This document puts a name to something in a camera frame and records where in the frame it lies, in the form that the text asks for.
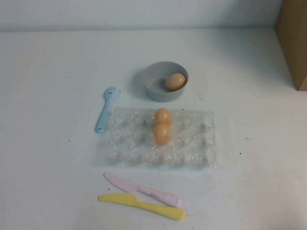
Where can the grey round bowl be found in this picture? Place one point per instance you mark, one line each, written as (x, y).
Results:
(153, 92)

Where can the clear plastic egg box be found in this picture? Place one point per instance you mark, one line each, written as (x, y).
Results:
(134, 146)

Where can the orange egg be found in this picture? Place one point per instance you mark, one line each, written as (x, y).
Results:
(162, 134)
(163, 116)
(175, 81)

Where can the yellow plastic knife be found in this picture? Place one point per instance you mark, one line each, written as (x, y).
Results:
(141, 204)

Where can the light blue plastic fork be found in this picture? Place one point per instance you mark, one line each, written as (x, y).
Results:
(105, 110)

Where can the brown cardboard box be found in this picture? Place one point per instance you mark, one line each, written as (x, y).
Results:
(293, 43)

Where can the pink plastic knife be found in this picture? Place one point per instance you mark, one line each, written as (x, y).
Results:
(141, 188)

